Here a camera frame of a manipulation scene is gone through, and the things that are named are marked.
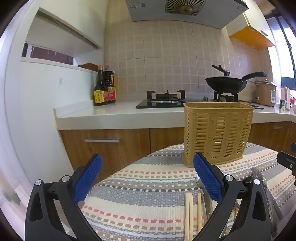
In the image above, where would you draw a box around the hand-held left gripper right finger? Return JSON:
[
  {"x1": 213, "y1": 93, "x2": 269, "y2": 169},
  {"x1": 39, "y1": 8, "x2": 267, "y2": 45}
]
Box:
[{"x1": 193, "y1": 152, "x2": 279, "y2": 241}]

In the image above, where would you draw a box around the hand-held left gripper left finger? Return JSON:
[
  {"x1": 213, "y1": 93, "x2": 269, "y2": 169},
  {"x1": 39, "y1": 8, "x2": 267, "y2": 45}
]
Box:
[{"x1": 24, "y1": 153, "x2": 103, "y2": 241}]

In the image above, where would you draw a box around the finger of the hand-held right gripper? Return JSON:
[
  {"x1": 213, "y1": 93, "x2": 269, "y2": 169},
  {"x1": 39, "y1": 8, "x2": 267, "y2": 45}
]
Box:
[{"x1": 276, "y1": 151, "x2": 296, "y2": 178}]

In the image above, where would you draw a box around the slotted metal spoon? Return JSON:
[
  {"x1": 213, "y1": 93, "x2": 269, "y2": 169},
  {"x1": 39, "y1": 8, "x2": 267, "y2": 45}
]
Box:
[{"x1": 252, "y1": 168, "x2": 284, "y2": 220}]

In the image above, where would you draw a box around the yellow plastic utensil basket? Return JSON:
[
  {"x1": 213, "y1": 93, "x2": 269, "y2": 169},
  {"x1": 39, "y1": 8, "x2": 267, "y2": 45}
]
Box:
[{"x1": 183, "y1": 102, "x2": 255, "y2": 168}]

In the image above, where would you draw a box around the wooden base cabinet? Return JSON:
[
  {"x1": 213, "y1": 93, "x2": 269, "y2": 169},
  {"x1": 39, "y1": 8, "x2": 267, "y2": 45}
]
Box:
[{"x1": 58, "y1": 120, "x2": 296, "y2": 186}]

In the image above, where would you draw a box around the striped woven table mat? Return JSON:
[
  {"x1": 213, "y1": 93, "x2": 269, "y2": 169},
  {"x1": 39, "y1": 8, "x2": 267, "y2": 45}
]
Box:
[{"x1": 80, "y1": 141, "x2": 296, "y2": 241}]

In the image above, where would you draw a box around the white kitchen counter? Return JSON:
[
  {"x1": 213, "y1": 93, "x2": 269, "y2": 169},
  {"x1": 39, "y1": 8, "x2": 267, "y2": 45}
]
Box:
[{"x1": 54, "y1": 98, "x2": 296, "y2": 131}]

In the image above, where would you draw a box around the white electric kettle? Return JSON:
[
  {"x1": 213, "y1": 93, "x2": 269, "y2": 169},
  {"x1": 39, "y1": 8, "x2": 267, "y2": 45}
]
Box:
[{"x1": 281, "y1": 86, "x2": 291, "y2": 110}]

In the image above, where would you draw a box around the beige rice cooker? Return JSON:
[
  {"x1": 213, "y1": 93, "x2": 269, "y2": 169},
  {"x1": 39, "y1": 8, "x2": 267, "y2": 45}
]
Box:
[{"x1": 254, "y1": 79, "x2": 277, "y2": 107}]

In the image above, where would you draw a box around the dark soy sauce bottle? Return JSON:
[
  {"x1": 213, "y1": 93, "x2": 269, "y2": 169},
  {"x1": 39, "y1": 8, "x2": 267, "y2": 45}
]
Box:
[{"x1": 93, "y1": 65, "x2": 109, "y2": 106}]

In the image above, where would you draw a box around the black gas stove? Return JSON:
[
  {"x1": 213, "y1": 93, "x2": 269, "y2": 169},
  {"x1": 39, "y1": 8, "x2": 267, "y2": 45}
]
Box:
[{"x1": 136, "y1": 90, "x2": 264, "y2": 110}]

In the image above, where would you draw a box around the red label sauce bottle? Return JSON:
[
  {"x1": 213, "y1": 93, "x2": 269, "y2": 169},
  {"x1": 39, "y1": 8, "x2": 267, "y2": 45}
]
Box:
[{"x1": 103, "y1": 65, "x2": 116, "y2": 104}]

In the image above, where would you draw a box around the black wok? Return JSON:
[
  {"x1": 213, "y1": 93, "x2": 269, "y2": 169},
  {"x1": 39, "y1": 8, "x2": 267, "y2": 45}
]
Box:
[{"x1": 205, "y1": 71, "x2": 268, "y2": 93}]

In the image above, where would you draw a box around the wooden cutting board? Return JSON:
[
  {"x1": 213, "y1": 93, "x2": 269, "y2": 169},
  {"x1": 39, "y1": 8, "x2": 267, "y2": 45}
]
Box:
[{"x1": 78, "y1": 63, "x2": 99, "y2": 70}]

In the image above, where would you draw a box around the range hood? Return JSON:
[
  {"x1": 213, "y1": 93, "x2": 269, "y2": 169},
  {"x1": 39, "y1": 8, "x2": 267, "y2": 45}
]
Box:
[{"x1": 125, "y1": 0, "x2": 250, "y2": 30}]

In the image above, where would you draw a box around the long metal cabinet handle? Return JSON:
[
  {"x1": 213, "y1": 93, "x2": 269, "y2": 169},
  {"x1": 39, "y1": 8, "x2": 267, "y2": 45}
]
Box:
[{"x1": 85, "y1": 138, "x2": 121, "y2": 143}]

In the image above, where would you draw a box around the black spatula handle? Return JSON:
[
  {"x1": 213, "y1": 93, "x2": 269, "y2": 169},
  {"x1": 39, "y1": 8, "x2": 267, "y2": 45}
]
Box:
[{"x1": 212, "y1": 65, "x2": 231, "y2": 77}]

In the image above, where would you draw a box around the orange wall cabinet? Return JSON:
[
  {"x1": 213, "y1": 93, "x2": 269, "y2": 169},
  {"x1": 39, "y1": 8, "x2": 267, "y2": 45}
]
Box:
[{"x1": 228, "y1": 11, "x2": 277, "y2": 50}]

